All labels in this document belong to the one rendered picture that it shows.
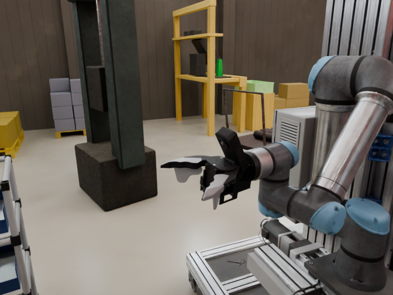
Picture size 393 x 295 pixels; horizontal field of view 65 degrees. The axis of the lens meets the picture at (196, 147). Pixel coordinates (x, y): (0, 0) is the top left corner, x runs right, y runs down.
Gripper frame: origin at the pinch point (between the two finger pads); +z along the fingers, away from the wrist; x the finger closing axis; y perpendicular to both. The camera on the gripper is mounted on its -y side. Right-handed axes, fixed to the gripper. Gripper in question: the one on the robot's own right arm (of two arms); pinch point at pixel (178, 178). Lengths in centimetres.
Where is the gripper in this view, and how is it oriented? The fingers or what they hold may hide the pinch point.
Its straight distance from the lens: 61.3
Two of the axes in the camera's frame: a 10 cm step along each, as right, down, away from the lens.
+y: -0.7, 9.2, 3.9
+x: -5.9, -3.6, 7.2
